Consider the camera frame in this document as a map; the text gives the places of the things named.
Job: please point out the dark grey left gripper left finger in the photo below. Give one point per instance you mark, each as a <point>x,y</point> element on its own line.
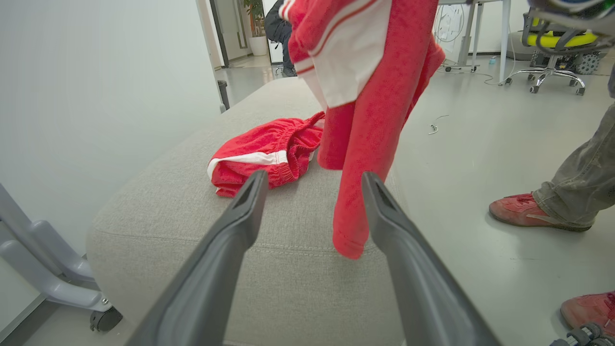
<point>206,283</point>

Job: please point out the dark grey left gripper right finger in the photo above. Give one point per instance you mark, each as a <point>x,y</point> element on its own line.
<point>423,288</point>

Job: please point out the red shorts white stripe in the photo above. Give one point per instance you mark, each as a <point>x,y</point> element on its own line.
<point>259,144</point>

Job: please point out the red and white top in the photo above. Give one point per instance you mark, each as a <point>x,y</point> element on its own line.
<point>370,134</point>

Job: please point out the light grey fabric sofa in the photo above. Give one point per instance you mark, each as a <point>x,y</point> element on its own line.
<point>288,278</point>

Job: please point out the black caster wheel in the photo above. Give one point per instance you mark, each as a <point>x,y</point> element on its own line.
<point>105,319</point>

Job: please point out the red sneaker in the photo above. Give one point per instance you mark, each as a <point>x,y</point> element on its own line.
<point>588,310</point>
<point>528,211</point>

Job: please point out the grey ribbed robot part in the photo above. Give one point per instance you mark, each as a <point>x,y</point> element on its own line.
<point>584,336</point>

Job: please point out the dark waste bin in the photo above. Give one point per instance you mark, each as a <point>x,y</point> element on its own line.
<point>224,93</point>

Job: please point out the khaki trouser leg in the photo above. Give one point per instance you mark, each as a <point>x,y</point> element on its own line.
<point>581,178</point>

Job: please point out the white partition panel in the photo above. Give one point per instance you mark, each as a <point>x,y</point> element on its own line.
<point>96,96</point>

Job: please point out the white plant pot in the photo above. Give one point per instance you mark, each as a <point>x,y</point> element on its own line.
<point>258,46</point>

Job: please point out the white desk legs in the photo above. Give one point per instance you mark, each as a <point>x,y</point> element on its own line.
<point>504,43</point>

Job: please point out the person in black clothes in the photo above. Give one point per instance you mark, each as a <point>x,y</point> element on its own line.
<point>278,29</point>

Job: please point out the green potted plant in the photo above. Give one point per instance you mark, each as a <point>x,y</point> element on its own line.
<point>254,17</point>

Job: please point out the office chair yellow-green seat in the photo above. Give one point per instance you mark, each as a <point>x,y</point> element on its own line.
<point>552,39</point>

